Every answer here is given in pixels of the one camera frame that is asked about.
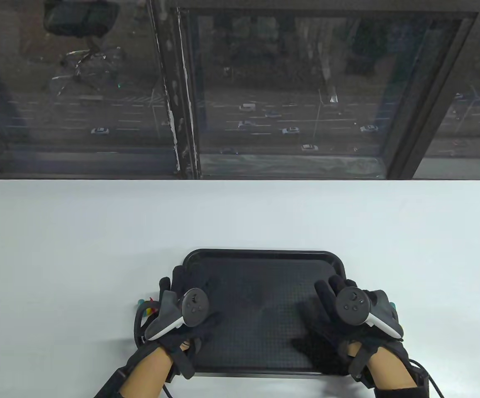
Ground person's right hand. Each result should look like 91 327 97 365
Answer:
292 274 410 380

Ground person's left hand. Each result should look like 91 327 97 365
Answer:
140 265 224 380

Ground person's right forearm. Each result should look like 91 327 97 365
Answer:
366 346 431 398

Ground person's left forearm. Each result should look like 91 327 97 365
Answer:
93 344 176 398

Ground right grey white controller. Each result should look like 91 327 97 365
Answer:
334 287 402 338

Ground grey white controller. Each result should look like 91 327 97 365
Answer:
144 288 210 342
334 287 402 338

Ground left grey white controller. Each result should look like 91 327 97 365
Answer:
144 288 210 342

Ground black plastic tray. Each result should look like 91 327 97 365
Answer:
180 249 348 379

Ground dark metal window frame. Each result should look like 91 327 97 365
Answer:
0 0 480 181

